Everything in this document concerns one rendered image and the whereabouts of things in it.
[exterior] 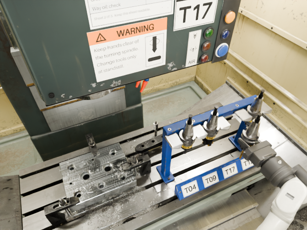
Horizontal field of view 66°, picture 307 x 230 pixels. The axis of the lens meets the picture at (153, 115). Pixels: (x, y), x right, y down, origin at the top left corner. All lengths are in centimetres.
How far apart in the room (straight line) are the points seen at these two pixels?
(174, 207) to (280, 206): 44
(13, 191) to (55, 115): 52
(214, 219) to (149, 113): 98
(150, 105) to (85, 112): 71
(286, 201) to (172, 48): 60
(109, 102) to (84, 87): 91
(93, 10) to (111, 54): 9
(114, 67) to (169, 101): 154
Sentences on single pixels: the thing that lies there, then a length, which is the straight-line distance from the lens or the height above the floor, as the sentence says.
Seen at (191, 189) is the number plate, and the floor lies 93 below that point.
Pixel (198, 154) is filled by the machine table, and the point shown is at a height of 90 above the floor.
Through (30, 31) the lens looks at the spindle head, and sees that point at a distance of 43.
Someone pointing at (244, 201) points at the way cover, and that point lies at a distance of 139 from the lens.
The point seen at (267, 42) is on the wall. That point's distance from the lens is 150.
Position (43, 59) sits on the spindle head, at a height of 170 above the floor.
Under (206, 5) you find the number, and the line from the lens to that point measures 53.
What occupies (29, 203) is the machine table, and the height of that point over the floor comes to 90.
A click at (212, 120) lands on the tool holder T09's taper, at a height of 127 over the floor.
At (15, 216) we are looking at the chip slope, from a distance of 156.
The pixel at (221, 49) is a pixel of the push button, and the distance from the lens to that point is 60.
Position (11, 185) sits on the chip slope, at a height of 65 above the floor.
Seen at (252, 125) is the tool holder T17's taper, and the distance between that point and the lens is 93.
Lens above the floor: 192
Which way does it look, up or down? 45 degrees down
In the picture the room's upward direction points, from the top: straight up
